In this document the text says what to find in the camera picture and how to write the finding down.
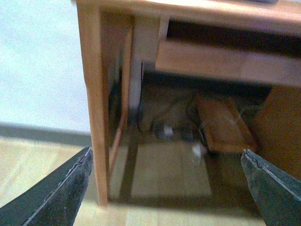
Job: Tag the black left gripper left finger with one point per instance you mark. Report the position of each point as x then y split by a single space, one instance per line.
56 199

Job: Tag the wooden desk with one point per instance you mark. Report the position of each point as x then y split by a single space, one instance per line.
136 26

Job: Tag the wooden board on floor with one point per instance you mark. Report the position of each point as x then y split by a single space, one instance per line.
224 129

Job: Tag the wooden keyboard drawer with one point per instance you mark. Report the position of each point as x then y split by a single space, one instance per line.
244 55

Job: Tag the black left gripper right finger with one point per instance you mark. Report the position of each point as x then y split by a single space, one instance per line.
276 193

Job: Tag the white power adapter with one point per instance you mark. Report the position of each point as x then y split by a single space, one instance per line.
199 150

